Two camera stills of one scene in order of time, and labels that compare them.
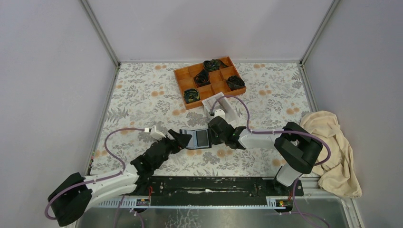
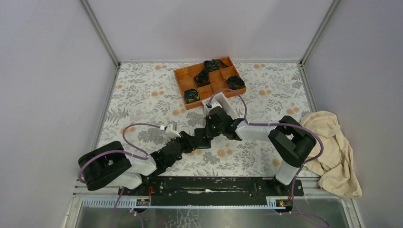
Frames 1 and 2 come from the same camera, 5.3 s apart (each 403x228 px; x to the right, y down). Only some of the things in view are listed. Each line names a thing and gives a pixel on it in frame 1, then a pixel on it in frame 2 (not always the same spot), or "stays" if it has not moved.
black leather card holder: (201, 138) stays
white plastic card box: (219, 101) stays
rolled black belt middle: (202, 78) stays
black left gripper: (182, 140) to (188, 142)
